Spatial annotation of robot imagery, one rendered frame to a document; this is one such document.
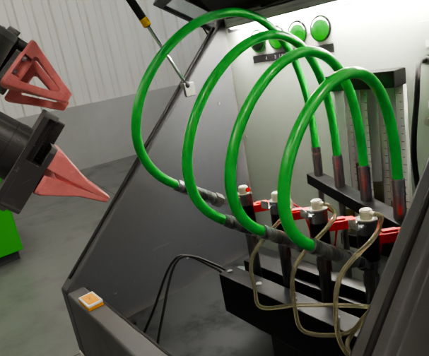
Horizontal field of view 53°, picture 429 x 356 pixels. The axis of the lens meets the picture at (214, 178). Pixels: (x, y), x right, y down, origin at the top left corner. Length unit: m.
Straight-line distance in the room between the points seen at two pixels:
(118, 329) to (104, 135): 6.64
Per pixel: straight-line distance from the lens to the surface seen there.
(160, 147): 1.01
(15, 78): 0.59
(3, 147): 0.44
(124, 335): 0.78
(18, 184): 0.44
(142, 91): 0.63
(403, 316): 0.49
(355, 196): 0.76
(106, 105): 7.35
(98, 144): 7.34
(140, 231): 1.01
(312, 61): 0.74
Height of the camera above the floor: 1.36
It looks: 15 degrees down
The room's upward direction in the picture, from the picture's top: 10 degrees counter-clockwise
